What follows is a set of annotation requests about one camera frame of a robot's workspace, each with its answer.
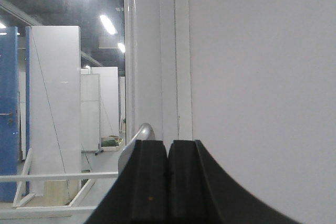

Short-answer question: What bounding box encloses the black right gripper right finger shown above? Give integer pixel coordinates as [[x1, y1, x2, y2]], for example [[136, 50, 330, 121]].
[[168, 140, 295, 223]]

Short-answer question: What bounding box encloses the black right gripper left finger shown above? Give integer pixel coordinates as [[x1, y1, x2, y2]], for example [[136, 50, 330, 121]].
[[86, 140, 167, 223]]

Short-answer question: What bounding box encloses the silver door handle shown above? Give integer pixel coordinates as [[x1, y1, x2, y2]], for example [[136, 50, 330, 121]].
[[118, 123, 155, 175]]

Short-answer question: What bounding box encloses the white framed glass sliding door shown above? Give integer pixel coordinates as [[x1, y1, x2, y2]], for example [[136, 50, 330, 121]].
[[0, 0, 165, 224]]

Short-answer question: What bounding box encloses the blue door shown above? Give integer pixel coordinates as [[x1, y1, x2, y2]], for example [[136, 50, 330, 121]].
[[0, 26, 19, 203]]

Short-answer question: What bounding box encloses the white wooden base frame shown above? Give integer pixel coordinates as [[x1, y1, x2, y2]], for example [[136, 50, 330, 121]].
[[13, 148, 96, 208]]

